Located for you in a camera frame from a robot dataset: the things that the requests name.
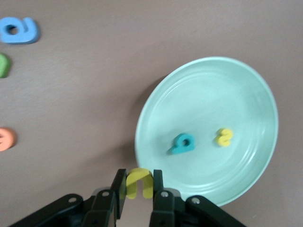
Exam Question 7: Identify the blue letter a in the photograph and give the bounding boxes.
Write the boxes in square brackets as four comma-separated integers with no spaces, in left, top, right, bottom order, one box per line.
[0,17,40,45]

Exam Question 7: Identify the green plate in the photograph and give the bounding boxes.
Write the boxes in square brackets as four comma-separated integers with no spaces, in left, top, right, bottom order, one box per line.
[134,56,279,208]

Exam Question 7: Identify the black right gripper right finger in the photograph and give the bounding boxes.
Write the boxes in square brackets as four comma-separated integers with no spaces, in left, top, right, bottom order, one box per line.
[149,169,178,227]

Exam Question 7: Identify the green letter u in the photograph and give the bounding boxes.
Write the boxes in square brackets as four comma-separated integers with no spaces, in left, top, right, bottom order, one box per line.
[0,53,11,79]

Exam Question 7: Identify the yellow letter u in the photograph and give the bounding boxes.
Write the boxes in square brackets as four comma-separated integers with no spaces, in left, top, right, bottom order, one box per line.
[120,167,154,199]

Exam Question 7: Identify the yellow letter s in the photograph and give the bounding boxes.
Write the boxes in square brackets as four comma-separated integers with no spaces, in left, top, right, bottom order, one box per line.
[214,128,234,146]

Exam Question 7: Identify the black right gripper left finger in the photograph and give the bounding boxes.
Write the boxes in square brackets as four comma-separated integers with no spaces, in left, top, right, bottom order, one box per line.
[81,168,126,227]

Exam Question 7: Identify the teal letter q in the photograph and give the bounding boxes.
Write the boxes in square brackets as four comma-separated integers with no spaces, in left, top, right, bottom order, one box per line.
[168,132,196,156]

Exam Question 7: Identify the orange letter e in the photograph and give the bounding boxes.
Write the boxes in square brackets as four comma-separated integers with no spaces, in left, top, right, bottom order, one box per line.
[0,127,18,152]

